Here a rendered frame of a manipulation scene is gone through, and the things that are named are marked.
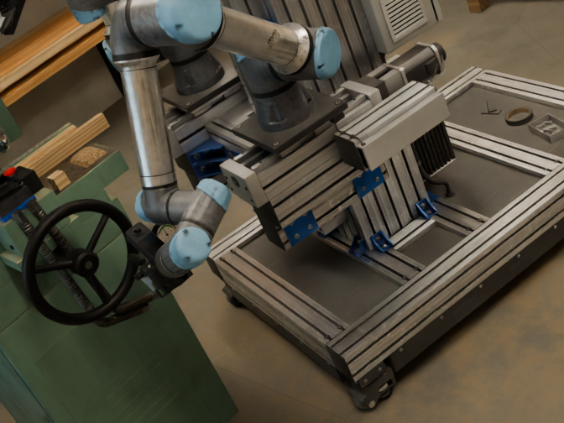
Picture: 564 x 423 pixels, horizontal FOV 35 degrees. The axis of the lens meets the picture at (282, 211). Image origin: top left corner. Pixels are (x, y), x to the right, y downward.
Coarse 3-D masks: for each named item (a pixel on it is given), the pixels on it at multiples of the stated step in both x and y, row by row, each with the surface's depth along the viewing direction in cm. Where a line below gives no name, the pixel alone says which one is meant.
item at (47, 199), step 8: (40, 192) 202; (48, 192) 200; (40, 200) 199; (48, 200) 200; (56, 200) 202; (24, 208) 198; (48, 208) 201; (32, 216) 198; (0, 224) 196; (8, 224) 195; (16, 224) 196; (32, 224) 199; (56, 224) 203; (64, 224) 204; (0, 232) 199; (8, 232) 195; (16, 232) 196; (0, 240) 204; (8, 240) 198; (16, 240) 197; (24, 240) 198; (8, 248) 203; (16, 248) 198; (24, 248) 198
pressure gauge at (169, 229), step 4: (156, 224) 227; (160, 224) 226; (164, 224) 226; (168, 224) 227; (156, 228) 226; (160, 228) 226; (164, 228) 227; (168, 228) 227; (172, 228) 228; (156, 232) 226; (160, 232) 226; (164, 232) 227; (168, 232) 228; (172, 232) 228; (160, 236) 226; (164, 236) 227; (168, 236) 228; (164, 240) 227; (168, 240) 228
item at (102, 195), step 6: (102, 192) 220; (96, 198) 219; (102, 198) 220; (108, 198) 221; (84, 216) 218; (90, 216) 219; (6, 264) 206; (0, 270) 206; (6, 270) 207; (12, 270) 208; (0, 276) 206; (6, 276) 207; (12, 276) 208; (0, 282) 206; (6, 282) 207
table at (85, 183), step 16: (96, 144) 229; (64, 160) 228; (112, 160) 220; (80, 176) 216; (96, 176) 218; (112, 176) 221; (64, 192) 213; (80, 192) 216; (96, 192) 219; (80, 224) 207; (48, 240) 202; (0, 256) 205; (16, 256) 201
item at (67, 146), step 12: (96, 120) 233; (84, 132) 231; (96, 132) 233; (60, 144) 227; (72, 144) 230; (84, 144) 232; (48, 156) 226; (60, 156) 228; (36, 168) 224; (48, 168) 226
